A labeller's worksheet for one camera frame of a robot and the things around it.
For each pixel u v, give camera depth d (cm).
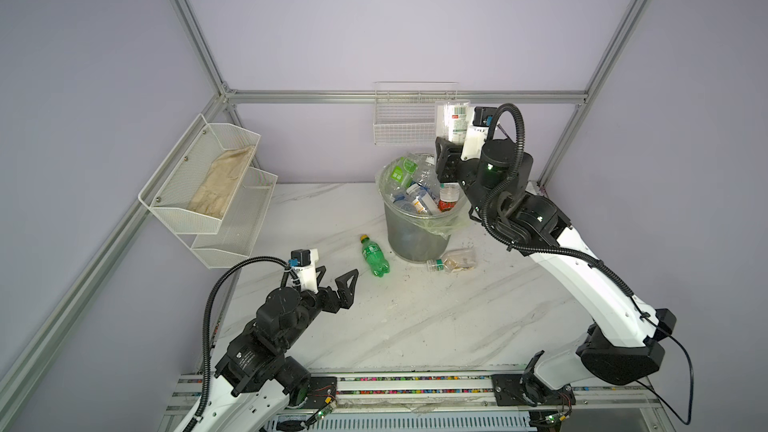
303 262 56
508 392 72
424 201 88
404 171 85
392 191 86
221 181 80
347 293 61
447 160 51
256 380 47
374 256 95
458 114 54
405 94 91
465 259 98
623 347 40
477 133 47
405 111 101
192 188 78
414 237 90
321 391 74
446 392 75
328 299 58
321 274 70
